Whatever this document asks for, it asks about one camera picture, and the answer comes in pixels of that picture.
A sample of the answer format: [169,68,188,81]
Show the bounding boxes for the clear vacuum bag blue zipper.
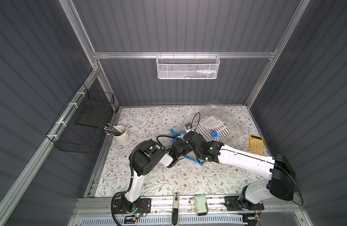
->
[169,100,247,167]

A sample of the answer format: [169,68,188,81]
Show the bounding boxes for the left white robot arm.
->
[112,135,191,212]

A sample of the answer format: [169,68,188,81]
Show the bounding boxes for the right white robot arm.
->
[183,131,299,210]

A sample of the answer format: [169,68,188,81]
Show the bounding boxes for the blue bag valve cap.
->
[211,130,218,138]

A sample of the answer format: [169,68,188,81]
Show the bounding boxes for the pale green box device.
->
[189,194,209,216]

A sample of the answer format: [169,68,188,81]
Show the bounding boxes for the yellow calculator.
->
[249,134,265,155]

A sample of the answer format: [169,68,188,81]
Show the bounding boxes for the white mug pen holder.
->
[114,125,130,145]

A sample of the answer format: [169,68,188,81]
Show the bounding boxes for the black white handheld tool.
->
[171,192,180,226]

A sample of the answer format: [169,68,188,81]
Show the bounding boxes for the pens in mug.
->
[104,123,124,137]

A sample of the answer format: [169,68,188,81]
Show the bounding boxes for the markers in white basket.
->
[179,69,217,79]

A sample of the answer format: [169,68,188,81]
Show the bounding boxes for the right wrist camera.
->
[185,122,195,133]

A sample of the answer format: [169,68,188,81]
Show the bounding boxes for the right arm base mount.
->
[224,195,265,211]

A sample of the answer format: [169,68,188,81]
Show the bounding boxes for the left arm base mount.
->
[113,198,152,214]

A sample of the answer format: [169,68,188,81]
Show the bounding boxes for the white wire mesh basket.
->
[156,54,220,80]

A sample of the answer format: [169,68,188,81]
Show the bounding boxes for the black wire mesh basket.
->
[46,86,115,154]

